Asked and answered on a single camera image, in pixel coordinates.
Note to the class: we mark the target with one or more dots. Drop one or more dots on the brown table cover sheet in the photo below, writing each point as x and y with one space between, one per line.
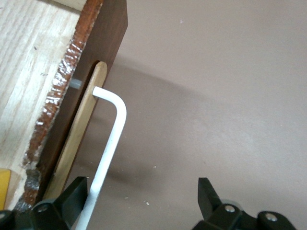
216 95

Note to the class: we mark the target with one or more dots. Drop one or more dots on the yellow block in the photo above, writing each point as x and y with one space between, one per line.
3 187

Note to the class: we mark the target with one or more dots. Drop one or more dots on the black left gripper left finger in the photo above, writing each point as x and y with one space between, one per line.
64 210

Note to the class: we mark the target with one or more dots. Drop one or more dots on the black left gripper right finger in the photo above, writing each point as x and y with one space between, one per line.
216 215

